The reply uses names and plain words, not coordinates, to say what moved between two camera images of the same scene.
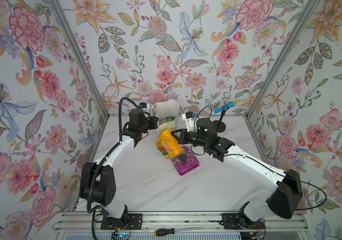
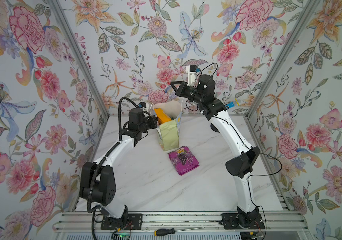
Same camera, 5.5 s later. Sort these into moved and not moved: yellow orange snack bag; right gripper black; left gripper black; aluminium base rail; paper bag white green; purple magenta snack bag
Moved: right gripper black; yellow orange snack bag
Not moved: paper bag white green; left gripper black; purple magenta snack bag; aluminium base rail
